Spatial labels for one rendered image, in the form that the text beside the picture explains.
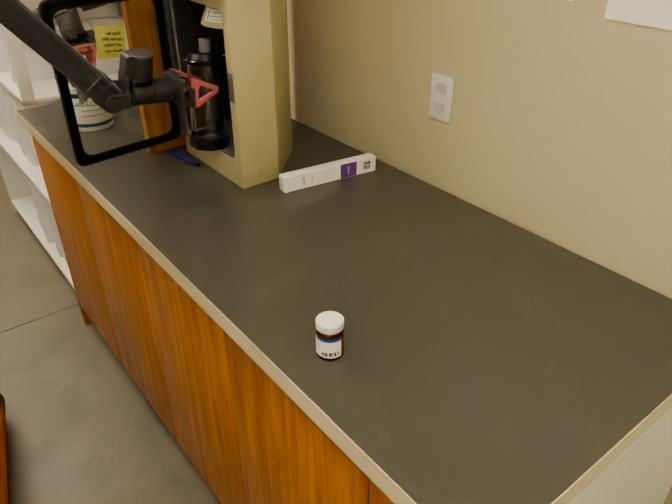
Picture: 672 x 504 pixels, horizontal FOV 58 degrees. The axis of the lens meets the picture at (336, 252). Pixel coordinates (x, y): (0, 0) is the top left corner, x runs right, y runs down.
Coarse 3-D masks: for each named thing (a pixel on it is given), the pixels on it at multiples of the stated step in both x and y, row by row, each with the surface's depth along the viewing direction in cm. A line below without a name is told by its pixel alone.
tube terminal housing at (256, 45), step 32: (192, 0) 144; (224, 0) 132; (256, 0) 136; (224, 32) 137; (256, 32) 139; (256, 64) 143; (288, 64) 164; (256, 96) 146; (288, 96) 167; (256, 128) 150; (288, 128) 170; (224, 160) 159; (256, 160) 154
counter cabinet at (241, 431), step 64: (64, 192) 202; (128, 256) 163; (128, 320) 189; (192, 320) 137; (192, 384) 155; (256, 384) 118; (192, 448) 178; (256, 448) 131; (320, 448) 104; (640, 448) 96
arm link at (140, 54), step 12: (132, 48) 138; (144, 48) 139; (120, 60) 137; (132, 60) 135; (144, 60) 136; (120, 72) 138; (132, 72) 137; (144, 72) 137; (120, 84) 140; (120, 96) 136; (120, 108) 138
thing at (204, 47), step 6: (198, 42) 147; (204, 42) 146; (204, 48) 147; (192, 54) 146; (198, 54) 146; (204, 54) 146; (210, 54) 146; (216, 54) 147; (198, 60) 145; (204, 60) 146; (210, 60) 146; (216, 60) 147
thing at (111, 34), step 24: (144, 0) 150; (72, 24) 140; (96, 24) 144; (120, 24) 148; (144, 24) 152; (96, 48) 146; (120, 48) 150; (72, 96) 147; (96, 120) 153; (120, 120) 158; (144, 120) 162; (168, 120) 168; (72, 144) 151; (96, 144) 156; (120, 144) 160
